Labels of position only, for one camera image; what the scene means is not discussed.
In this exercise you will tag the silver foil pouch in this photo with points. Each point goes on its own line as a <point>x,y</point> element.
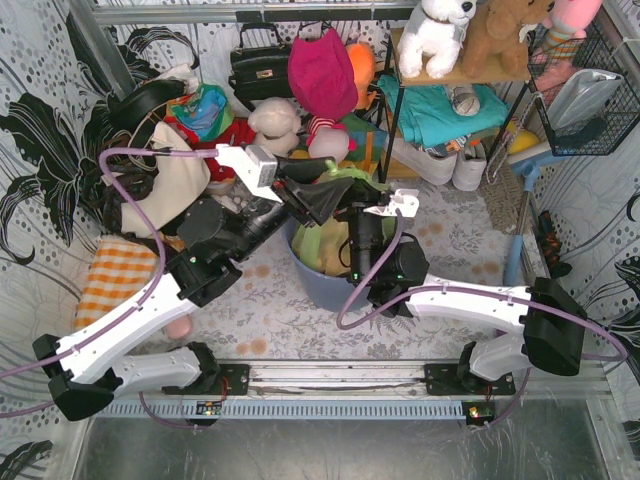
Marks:
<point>582,96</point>

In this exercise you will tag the white plush dog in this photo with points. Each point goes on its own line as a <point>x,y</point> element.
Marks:
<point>433,37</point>

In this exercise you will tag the orange plush toy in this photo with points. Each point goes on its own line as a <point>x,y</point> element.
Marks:
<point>362,60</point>

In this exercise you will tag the black leather handbag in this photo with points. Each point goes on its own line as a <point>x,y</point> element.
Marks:
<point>260,73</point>

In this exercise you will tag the magenta cloth bag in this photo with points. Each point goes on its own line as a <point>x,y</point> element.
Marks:
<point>321,76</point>

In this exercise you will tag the blue trash bin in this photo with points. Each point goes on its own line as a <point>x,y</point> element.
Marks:
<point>324,292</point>

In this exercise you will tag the green trash bag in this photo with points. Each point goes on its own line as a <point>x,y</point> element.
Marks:
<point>323,248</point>

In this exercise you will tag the pink white plush doll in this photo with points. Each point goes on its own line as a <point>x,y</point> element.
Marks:
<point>328,138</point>

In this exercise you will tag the white plush lamb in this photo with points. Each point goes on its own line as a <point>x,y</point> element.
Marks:
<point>276,125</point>

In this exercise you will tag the rainbow striped bag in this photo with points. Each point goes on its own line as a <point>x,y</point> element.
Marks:
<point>368,140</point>

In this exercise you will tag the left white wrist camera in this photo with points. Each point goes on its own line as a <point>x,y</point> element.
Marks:
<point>255,166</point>

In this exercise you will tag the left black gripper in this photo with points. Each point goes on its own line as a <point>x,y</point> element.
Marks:
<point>292,201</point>

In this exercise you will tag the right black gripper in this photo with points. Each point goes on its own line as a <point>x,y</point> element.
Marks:
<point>364,214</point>

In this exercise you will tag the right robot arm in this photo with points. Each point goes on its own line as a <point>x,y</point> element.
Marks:
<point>538,326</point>

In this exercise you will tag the colourful printed bag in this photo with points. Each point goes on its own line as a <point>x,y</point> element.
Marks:
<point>201,116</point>

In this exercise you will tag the wooden metal shelf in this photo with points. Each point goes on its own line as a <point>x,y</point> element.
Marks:
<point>492,74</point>

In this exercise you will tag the orange checkered cloth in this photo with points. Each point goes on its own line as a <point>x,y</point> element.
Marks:
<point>118,271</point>

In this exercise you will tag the pink plush toy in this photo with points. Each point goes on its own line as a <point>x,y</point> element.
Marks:
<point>566,24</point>

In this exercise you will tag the cream canvas tote bag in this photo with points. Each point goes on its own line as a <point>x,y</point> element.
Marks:
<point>162,193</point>

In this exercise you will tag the teal folded clothes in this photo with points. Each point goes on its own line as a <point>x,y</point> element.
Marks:
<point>427,117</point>

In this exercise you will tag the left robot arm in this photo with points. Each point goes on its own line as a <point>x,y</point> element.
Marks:
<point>90,368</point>

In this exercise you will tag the black wire basket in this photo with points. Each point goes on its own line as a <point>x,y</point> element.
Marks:
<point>602,134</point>

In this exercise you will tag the brown teddy bear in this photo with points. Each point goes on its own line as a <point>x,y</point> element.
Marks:
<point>499,28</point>

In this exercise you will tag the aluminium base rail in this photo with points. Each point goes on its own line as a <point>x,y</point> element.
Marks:
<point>355,390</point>

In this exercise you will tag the white sneaker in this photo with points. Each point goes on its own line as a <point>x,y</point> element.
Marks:
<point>470,164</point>

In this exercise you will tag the pink cylinder pillow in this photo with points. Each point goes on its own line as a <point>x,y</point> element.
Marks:
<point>179,328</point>

